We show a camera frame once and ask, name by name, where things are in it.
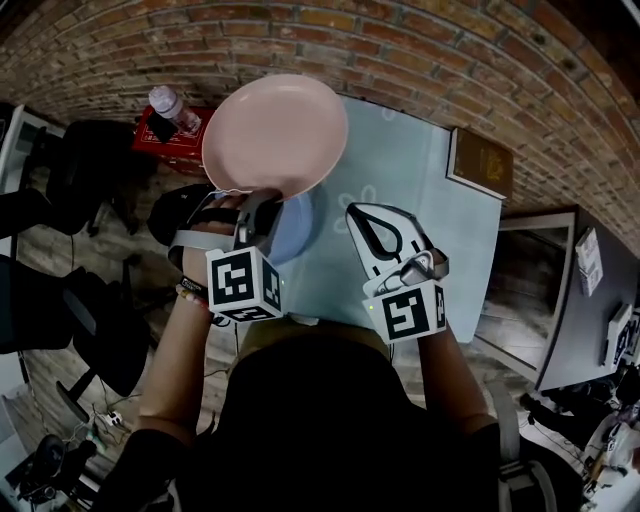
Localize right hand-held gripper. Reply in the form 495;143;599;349
345;201;450;346

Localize black phone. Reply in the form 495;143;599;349
148;113;177;144

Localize white flat box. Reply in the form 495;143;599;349
602;302;634;366

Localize blue big plate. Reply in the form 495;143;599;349
267;191;317;267

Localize pink big plate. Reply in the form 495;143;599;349
201;73;350;204

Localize beaded bracelet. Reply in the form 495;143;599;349
174;288;209;310

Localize light blue flower-print tablecloth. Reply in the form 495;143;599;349
272;94;505;347

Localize dark desk with white frame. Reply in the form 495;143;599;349
472;207;640;394

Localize black office chair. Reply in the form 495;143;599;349
29;119;156;236
0;254;151;426

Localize clear bottle with pale cap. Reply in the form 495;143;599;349
148;84;203;136

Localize black bag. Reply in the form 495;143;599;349
147;183;216;246

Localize red box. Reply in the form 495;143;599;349
130;105;214;174

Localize person's right forearm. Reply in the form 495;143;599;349
417;322;495;437

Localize brown hardcover book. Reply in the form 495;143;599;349
445;126;515;201

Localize person's left hand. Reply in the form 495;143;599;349
185;191;249;235

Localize person's black shirt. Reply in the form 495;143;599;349
94;334;586;512

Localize white printed carton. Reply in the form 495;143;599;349
574;227;605;299

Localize person's left forearm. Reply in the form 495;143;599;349
134;247;215;447

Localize person's khaki trousers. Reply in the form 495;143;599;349
239;317;391;362

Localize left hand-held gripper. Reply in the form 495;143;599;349
167;188;285;325

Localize grey backpack strap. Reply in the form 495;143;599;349
487;379;556;512

